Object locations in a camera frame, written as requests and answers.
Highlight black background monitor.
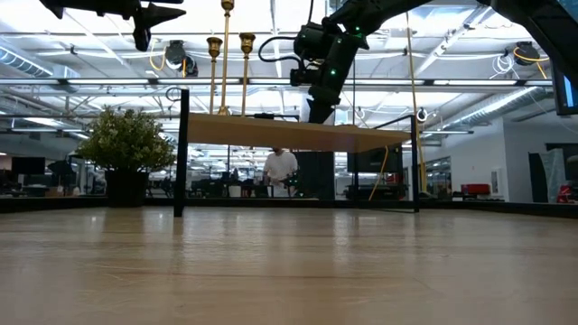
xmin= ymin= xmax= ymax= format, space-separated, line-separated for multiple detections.
xmin=11 ymin=155 xmax=47 ymax=177

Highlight red storage box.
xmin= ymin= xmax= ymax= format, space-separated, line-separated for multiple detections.
xmin=460 ymin=182 xmax=492 ymax=197

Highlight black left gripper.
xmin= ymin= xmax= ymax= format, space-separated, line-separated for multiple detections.
xmin=39 ymin=0 xmax=188 ymax=52

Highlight tall gold candlestick holder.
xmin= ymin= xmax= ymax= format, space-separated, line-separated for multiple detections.
xmin=218 ymin=0 xmax=237 ymax=116

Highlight blue screen computer monitor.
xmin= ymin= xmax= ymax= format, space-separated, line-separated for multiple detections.
xmin=549 ymin=60 xmax=578 ymax=117

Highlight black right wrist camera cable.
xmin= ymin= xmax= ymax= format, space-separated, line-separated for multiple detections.
xmin=257 ymin=34 xmax=301 ymax=65

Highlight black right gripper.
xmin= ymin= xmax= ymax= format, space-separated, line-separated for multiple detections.
xmin=306 ymin=25 xmax=370 ymax=125

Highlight black ceiling cable reel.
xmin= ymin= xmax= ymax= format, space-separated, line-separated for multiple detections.
xmin=513 ymin=40 xmax=542 ymax=68
xmin=163 ymin=39 xmax=188 ymax=67
xmin=182 ymin=54 xmax=200 ymax=79

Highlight green potted plant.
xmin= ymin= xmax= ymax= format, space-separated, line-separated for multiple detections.
xmin=74 ymin=103 xmax=178 ymax=209

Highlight black aluminium table frame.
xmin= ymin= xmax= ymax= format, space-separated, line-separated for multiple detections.
xmin=0 ymin=193 xmax=578 ymax=220

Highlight yellow hanging cable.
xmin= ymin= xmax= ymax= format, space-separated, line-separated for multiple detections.
xmin=402 ymin=11 xmax=429 ymax=196

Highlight person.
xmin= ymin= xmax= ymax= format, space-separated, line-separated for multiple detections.
xmin=262 ymin=146 xmax=300 ymax=199

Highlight yellow curved cable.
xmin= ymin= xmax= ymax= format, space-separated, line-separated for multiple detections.
xmin=367 ymin=144 xmax=390 ymax=202

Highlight black cabinet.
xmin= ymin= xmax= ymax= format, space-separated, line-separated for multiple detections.
xmin=295 ymin=150 xmax=337 ymax=201

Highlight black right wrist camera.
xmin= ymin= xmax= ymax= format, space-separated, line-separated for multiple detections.
xmin=290 ymin=21 xmax=329 ymax=88

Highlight wooden shelf riser black legs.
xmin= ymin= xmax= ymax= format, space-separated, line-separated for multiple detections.
xmin=172 ymin=88 xmax=421 ymax=218

